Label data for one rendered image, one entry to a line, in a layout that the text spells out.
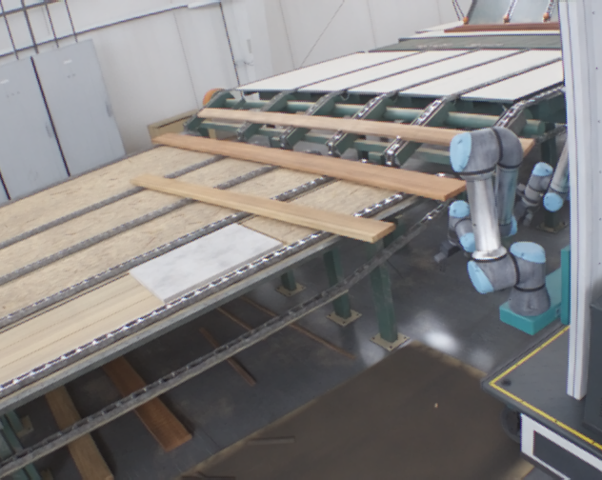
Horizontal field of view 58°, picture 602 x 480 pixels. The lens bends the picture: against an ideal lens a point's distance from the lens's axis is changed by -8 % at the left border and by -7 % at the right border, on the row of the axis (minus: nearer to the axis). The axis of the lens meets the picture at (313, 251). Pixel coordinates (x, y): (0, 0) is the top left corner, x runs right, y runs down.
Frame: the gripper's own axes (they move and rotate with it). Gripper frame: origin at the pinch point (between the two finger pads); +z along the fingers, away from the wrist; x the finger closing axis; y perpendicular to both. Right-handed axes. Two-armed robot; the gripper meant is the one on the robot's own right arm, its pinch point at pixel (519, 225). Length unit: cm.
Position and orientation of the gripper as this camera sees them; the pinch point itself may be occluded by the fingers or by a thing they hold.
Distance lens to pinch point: 267.7
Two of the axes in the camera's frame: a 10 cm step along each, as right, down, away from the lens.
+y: 6.1, 5.7, -5.5
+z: -1.6, 7.7, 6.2
